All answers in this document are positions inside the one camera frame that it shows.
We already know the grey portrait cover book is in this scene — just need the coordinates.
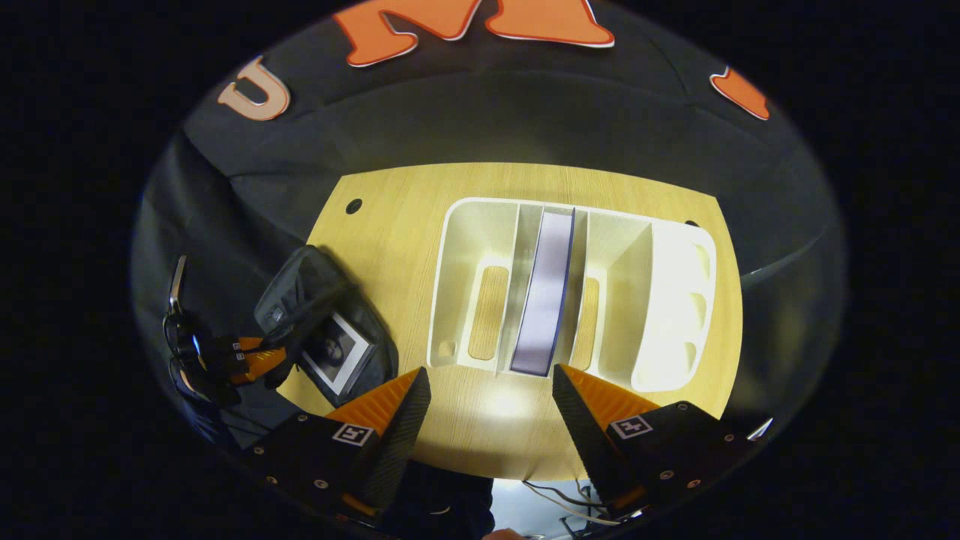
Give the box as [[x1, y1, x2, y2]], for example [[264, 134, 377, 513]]
[[298, 311, 378, 398]]

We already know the black backdrop cloth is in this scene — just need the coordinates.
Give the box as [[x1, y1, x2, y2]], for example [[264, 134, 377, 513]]
[[131, 0, 848, 451]]

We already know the white bookshelf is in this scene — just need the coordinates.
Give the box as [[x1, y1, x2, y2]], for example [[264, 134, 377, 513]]
[[426, 196, 719, 395]]

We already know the black schoolbag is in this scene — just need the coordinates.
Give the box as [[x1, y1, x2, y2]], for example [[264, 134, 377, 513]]
[[253, 244, 400, 410]]

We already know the person's dark clothing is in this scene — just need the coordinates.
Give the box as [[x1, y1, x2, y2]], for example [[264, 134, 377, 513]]
[[390, 459, 496, 539]]

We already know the white cable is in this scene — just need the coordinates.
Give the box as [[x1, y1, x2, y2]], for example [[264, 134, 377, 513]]
[[521, 480, 625, 527]]

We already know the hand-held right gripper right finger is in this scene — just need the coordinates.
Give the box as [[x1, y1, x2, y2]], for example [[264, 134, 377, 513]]
[[551, 364, 758, 524]]

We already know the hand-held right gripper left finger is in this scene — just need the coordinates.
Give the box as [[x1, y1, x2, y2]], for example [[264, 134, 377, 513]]
[[240, 366, 434, 522]]

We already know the blue cover book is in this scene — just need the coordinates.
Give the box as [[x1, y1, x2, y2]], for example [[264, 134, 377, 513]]
[[510, 208, 577, 377]]

